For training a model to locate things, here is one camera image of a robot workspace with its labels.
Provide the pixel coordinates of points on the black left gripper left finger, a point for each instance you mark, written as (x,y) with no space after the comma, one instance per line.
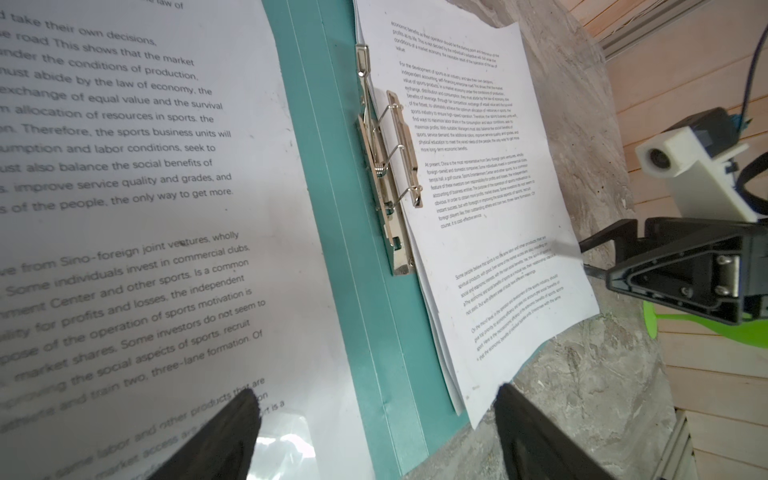
(223,448)

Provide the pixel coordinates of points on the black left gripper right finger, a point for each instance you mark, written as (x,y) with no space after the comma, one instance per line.
(533,446)

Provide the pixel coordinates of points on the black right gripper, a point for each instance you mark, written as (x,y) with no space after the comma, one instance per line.
(714,269)

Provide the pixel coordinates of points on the teal file folder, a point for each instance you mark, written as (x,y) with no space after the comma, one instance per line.
(411,427)

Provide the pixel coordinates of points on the white paper sheet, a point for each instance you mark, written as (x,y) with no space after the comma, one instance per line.
(498,260)

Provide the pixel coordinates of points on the paper with English text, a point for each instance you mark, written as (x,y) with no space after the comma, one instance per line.
(159,252)

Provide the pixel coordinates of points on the paper with XDOF heading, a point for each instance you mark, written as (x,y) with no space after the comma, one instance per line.
(441,360)

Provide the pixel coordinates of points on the metal folder clip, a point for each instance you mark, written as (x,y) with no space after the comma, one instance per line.
(392,164)

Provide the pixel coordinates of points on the green plastic goblet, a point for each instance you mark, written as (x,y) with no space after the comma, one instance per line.
(671,321)

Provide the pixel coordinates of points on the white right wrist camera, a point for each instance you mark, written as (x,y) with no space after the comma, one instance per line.
(696,158)

